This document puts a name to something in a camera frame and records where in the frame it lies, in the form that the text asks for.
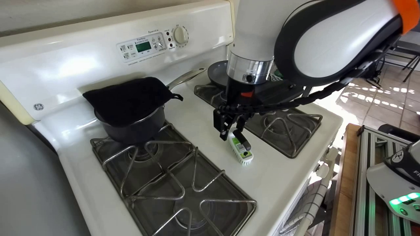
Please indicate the black saucepan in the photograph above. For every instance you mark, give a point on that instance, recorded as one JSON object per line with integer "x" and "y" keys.
{"x": 136, "y": 128}

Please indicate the white timer dial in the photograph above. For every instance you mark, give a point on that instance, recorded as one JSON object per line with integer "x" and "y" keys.
{"x": 180, "y": 34}

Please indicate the white gas stove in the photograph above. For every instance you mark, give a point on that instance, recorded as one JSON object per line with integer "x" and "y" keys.
{"x": 66, "y": 65}

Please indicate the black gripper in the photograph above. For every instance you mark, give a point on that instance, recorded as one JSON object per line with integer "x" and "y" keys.
{"x": 241, "y": 98}

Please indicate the black metal chair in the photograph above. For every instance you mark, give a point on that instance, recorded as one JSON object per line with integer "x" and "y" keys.
{"x": 405, "y": 53}

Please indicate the aluminium frame rail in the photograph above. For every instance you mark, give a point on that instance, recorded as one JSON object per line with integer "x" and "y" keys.
{"x": 372, "y": 204}

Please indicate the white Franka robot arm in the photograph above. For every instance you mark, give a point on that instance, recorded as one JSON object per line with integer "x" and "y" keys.
{"x": 329, "y": 39}

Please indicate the black burner grate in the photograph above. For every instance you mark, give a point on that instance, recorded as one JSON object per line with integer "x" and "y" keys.
{"x": 289, "y": 125}
{"x": 175, "y": 191}

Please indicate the wooden board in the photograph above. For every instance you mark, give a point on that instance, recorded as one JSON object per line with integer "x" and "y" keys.
{"x": 346, "y": 183}

